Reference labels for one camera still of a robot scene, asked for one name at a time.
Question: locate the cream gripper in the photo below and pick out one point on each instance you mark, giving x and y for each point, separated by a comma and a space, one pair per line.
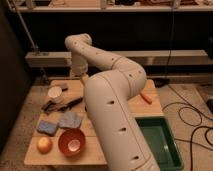
84, 79

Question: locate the black dish brush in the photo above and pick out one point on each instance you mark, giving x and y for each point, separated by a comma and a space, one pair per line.
50, 106

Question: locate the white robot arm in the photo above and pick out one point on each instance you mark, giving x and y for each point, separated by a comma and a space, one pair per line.
106, 96

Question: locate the white paper cup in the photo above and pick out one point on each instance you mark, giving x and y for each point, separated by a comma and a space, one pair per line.
55, 94

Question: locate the grey blue cloth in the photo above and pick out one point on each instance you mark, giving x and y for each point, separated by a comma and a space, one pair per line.
70, 120

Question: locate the blue sponge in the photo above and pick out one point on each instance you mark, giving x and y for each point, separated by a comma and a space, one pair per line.
46, 127

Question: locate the orange bowl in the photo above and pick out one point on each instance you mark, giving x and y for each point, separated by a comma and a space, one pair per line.
71, 142

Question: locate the orange carrot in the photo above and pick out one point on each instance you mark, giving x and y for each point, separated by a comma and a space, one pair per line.
146, 98

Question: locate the metal shelf beam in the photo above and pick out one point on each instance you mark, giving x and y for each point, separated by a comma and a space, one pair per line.
145, 58

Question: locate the yellow apple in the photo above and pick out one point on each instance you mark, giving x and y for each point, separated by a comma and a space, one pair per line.
44, 145

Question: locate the green plastic bin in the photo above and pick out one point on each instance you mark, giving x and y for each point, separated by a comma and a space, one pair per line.
159, 136

